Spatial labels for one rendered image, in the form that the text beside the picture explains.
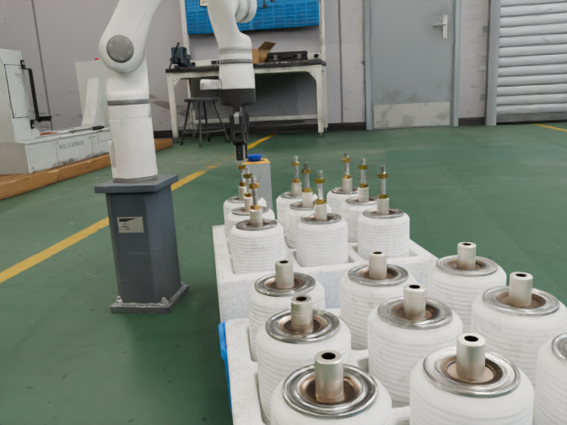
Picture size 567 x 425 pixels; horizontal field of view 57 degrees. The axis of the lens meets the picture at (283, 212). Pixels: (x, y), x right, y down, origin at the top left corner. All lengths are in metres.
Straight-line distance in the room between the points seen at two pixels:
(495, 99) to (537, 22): 0.85
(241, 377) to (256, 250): 0.34
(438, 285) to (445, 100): 5.46
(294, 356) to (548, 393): 0.22
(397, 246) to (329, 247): 0.13
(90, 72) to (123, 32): 3.48
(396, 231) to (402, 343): 0.44
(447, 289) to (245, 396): 0.28
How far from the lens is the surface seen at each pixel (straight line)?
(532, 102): 6.24
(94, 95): 4.59
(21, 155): 3.46
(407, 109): 6.06
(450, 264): 0.71
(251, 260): 0.91
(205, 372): 0.99
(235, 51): 1.11
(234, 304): 0.90
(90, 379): 1.04
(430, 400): 0.45
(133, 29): 1.19
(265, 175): 1.30
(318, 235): 0.91
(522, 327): 0.58
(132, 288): 1.26
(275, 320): 0.55
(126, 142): 1.20
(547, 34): 6.29
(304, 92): 6.09
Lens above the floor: 0.48
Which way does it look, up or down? 13 degrees down
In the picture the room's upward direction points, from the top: 3 degrees counter-clockwise
